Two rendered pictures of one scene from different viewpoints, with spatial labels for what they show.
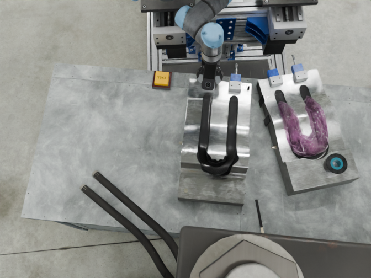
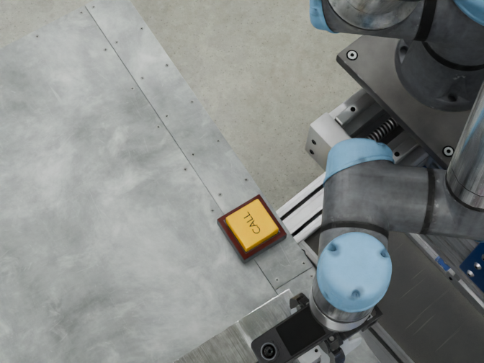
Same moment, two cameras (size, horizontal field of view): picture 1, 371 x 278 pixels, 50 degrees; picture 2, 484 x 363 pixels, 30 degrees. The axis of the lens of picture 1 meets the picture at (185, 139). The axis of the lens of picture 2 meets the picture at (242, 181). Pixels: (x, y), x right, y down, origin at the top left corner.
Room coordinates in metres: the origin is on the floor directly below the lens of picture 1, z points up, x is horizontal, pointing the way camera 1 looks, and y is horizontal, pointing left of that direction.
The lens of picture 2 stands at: (0.47, -0.22, 2.15)
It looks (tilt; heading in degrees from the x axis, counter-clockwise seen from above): 69 degrees down; 45
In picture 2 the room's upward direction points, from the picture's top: 3 degrees clockwise
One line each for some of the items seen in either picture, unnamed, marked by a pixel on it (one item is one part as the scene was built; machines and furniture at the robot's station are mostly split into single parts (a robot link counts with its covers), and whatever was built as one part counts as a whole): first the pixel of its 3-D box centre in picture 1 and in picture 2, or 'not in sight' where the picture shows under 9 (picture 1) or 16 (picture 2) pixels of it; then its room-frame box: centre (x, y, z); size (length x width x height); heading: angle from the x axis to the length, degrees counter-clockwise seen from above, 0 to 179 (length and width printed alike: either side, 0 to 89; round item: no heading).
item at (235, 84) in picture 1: (235, 77); not in sight; (0.74, -0.23, 0.89); 0.13 x 0.05 x 0.05; 170
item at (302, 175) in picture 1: (304, 128); not in sight; (0.51, -0.49, 0.86); 0.50 x 0.26 x 0.11; 7
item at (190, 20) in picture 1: (195, 19); (372, 194); (0.83, -0.07, 1.20); 0.11 x 0.11 x 0.08; 41
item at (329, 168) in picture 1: (335, 164); not in sight; (0.33, -0.56, 0.93); 0.08 x 0.08 x 0.04
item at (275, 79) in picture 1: (272, 72); not in sight; (0.77, -0.40, 0.86); 0.13 x 0.05 x 0.05; 7
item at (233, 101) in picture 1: (219, 132); not in sight; (0.50, -0.14, 0.92); 0.35 x 0.16 x 0.09; 170
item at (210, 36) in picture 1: (211, 39); (351, 275); (0.74, -0.12, 1.20); 0.09 x 0.08 x 0.11; 41
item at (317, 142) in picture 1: (305, 124); not in sight; (0.51, -0.48, 0.90); 0.26 x 0.18 x 0.08; 7
